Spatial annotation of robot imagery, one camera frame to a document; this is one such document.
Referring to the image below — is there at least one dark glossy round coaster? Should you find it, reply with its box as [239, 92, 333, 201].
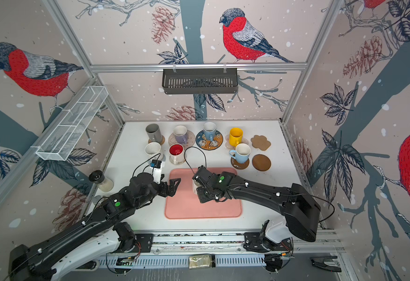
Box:
[231, 158, 250, 170]

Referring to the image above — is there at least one pink serving tray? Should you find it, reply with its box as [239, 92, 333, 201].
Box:
[165, 169, 242, 220]

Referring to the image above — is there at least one white mug front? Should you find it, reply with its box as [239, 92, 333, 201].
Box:
[145, 142, 163, 160]

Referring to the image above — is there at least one white blue mug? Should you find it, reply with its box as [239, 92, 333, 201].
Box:
[229, 143, 251, 164]

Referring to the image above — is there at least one blue cartoon round coaster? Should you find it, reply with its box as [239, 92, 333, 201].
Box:
[196, 130, 224, 151]

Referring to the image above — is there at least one red interior white mug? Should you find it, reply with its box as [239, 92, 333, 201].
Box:
[169, 144, 185, 165]

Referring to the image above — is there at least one pink bunny round coaster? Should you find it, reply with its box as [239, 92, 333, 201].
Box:
[168, 130, 195, 149]

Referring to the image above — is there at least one pink flower coaster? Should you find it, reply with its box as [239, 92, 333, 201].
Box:
[225, 135, 249, 150]

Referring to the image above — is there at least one yellow mug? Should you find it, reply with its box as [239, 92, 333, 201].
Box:
[229, 128, 244, 147]

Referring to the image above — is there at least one light blue mug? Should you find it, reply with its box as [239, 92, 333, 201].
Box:
[203, 122, 217, 142]

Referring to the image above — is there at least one grey mug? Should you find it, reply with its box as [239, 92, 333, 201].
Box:
[145, 124, 163, 144]

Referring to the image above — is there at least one cork flower coaster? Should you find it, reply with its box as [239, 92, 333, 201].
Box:
[251, 135, 271, 151]

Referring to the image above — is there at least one lavender mug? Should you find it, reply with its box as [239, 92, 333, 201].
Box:
[173, 125, 188, 144]

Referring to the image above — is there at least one brown round wooden coaster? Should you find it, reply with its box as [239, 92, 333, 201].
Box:
[253, 154, 272, 172]

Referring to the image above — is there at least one rattan round coaster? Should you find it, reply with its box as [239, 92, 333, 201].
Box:
[148, 135, 165, 145]

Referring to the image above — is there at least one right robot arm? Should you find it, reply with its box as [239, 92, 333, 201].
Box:
[192, 166, 321, 244]

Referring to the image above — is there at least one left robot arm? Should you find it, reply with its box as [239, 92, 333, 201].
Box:
[7, 172, 181, 281]

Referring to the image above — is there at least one black lid spice jar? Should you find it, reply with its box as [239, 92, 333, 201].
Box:
[89, 170, 114, 193]

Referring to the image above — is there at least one taped small box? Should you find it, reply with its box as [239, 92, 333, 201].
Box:
[188, 254, 216, 269]

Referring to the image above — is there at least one black clamp tool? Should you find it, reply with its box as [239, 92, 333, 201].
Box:
[310, 255, 342, 273]

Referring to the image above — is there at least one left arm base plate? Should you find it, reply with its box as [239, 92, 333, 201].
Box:
[134, 234, 154, 253]

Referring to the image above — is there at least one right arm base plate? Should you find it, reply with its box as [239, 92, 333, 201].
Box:
[243, 232, 293, 253]

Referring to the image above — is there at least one white wire basket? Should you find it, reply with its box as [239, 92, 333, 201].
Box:
[36, 85, 108, 161]

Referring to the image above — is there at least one black wall basket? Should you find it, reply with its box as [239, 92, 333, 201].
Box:
[162, 68, 239, 95]

